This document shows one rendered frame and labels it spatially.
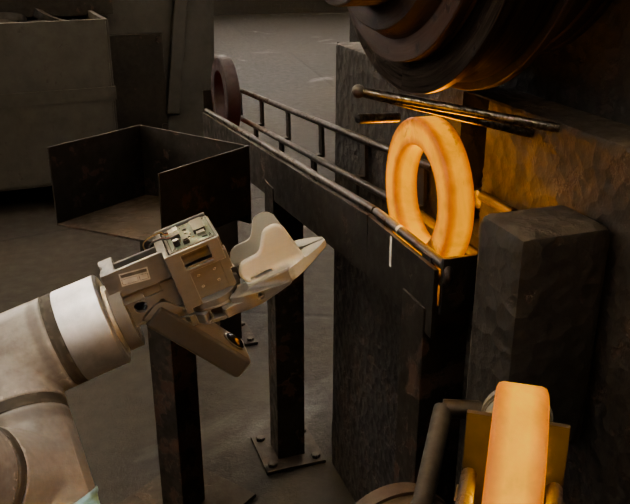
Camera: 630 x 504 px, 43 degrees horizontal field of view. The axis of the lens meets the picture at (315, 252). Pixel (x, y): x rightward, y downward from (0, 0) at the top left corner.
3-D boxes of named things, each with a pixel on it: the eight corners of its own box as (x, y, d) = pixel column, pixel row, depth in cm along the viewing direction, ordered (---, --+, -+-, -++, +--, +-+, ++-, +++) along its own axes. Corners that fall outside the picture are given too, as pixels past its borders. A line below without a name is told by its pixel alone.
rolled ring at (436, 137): (454, 138, 84) (481, 135, 85) (387, 104, 101) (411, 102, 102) (443, 295, 91) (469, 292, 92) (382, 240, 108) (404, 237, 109)
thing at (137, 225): (167, 450, 173) (139, 124, 146) (260, 497, 158) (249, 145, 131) (92, 501, 157) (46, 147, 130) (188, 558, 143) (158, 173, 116)
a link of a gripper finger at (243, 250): (310, 199, 77) (222, 236, 76) (327, 251, 80) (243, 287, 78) (301, 190, 80) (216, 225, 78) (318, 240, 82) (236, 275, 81)
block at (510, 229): (544, 404, 88) (570, 199, 79) (589, 444, 81) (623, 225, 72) (459, 422, 85) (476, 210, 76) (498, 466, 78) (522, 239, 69)
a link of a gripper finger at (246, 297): (292, 275, 74) (205, 312, 73) (297, 288, 75) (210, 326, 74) (278, 256, 78) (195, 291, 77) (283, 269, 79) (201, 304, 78)
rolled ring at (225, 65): (224, 59, 183) (238, 58, 184) (208, 55, 200) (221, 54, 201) (229, 139, 188) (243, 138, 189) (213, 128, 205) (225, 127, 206)
